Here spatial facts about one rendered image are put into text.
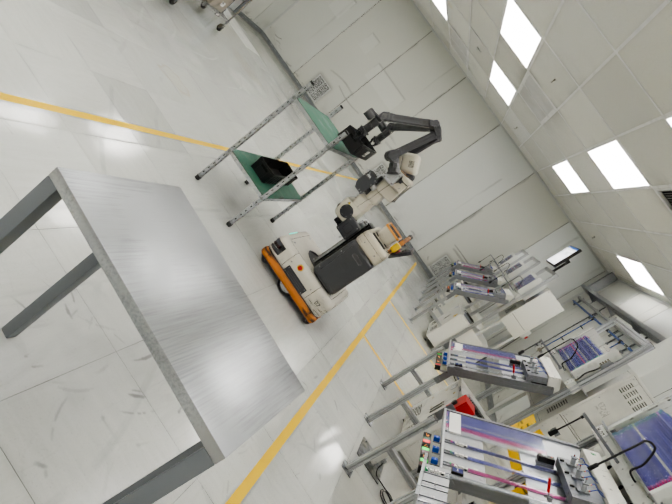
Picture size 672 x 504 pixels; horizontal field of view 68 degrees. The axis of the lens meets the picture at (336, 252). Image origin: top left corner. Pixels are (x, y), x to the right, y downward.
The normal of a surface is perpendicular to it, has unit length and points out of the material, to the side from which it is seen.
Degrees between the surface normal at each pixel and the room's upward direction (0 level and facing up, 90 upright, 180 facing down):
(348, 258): 90
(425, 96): 90
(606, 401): 90
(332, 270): 90
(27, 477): 0
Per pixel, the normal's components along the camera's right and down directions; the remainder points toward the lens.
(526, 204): -0.24, 0.09
